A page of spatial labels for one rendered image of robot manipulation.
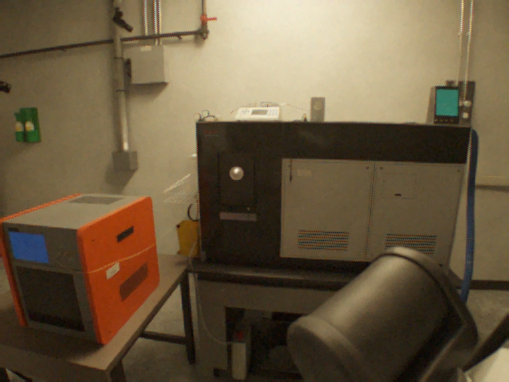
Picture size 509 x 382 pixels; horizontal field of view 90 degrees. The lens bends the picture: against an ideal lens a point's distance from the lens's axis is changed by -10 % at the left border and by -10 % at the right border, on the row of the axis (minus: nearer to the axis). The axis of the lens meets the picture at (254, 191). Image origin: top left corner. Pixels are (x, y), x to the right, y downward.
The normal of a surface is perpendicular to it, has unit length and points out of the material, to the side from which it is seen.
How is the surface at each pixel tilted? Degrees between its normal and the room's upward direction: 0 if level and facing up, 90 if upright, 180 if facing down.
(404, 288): 30
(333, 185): 90
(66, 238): 90
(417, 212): 90
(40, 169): 90
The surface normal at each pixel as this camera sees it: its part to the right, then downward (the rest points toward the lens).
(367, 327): 0.04, -0.73
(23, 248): -0.15, 0.22
